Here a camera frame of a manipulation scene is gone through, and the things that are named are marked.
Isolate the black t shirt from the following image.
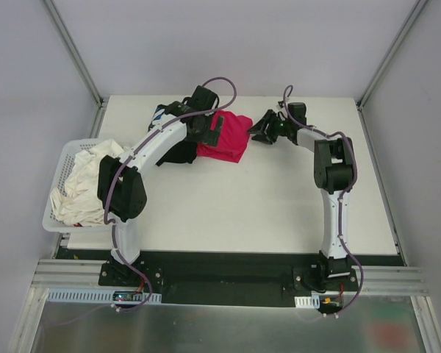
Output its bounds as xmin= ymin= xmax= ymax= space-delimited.
xmin=147 ymin=104 xmax=197 ymax=166

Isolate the pink t shirt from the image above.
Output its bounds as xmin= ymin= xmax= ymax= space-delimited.
xmin=196 ymin=110 xmax=253 ymax=163

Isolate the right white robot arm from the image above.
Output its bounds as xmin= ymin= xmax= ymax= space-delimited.
xmin=248 ymin=103 xmax=357 ymax=290

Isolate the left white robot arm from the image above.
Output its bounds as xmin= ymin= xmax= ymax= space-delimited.
xmin=97 ymin=85 xmax=223 ymax=286

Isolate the cream t shirt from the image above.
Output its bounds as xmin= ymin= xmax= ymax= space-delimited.
xmin=49 ymin=138 xmax=126 ymax=226

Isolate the white plastic laundry basket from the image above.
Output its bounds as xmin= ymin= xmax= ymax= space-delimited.
xmin=42 ymin=138 xmax=137 ymax=232

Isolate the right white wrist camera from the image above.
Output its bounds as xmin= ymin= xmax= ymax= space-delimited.
xmin=276 ymin=103 xmax=286 ymax=118

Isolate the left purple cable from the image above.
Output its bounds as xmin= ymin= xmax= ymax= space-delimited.
xmin=101 ymin=76 xmax=238 ymax=313

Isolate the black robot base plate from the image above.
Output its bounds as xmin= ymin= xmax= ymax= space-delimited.
xmin=98 ymin=252 xmax=358 ymax=307

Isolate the left aluminium frame post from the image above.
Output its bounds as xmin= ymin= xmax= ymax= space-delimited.
xmin=40 ymin=0 xmax=104 ymax=108

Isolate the aluminium frame post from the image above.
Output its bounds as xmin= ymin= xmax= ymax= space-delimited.
xmin=356 ymin=0 xmax=431 ymax=111
xmin=40 ymin=0 xmax=104 ymax=108

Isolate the right aluminium frame post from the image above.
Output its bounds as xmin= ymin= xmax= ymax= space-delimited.
xmin=356 ymin=0 xmax=431 ymax=111

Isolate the right white cable duct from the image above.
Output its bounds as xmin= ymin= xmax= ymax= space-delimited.
xmin=294 ymin=296 xmax=320 ymax=310

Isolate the white cable duct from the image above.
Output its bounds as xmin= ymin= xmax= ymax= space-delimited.
xmin=294 ymin=296 xmax=320 ymax=310
xmin=47 ymin=288 xmax=162 ymax=305

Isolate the left white cable duct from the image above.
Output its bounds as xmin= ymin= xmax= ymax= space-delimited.
xmin=47 ymin=288 xmax=162 ymax=305

